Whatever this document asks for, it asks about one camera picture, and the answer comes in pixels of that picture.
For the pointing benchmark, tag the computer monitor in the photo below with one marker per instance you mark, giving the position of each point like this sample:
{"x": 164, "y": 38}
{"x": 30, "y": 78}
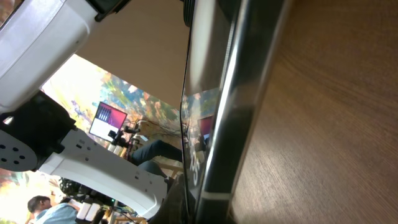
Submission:
{"x": 107, "y": 118}

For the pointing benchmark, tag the seated person in blue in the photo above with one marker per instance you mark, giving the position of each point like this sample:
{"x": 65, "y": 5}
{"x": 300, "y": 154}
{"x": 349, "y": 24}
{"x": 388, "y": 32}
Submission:
{"x": 45, "y": 213}

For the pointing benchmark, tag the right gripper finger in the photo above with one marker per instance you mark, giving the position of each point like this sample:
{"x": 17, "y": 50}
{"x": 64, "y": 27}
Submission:
{"x": 174, "y": 209}

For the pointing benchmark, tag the black smartphone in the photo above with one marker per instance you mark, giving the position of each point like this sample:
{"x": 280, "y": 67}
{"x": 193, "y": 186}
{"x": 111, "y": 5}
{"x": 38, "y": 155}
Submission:
{"x": 231, "y": 48}

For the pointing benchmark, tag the person in dark trousers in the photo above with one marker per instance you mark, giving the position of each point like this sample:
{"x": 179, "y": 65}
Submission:
{"x": 143, "y": 157}

